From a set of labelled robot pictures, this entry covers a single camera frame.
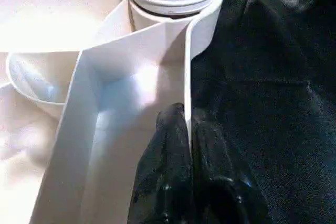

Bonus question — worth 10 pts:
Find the white plastic table top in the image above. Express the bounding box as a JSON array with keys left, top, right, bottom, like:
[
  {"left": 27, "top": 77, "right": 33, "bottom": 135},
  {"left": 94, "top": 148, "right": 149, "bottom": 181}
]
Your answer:
[{"left": 0, "top": 0, "right": 225, "bottom": 224}]

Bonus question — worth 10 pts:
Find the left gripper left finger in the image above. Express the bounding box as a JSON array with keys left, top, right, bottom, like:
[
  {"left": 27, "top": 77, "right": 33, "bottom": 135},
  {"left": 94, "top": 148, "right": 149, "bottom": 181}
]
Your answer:
[{"left": 126, "top": 103, "right": 194, "bottom": 224}]

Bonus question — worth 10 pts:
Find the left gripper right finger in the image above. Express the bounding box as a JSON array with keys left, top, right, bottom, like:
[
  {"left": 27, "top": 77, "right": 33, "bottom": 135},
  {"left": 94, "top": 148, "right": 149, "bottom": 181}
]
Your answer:
[{"left": 190, "top": 108, "right": 271, "bottom": 224}]

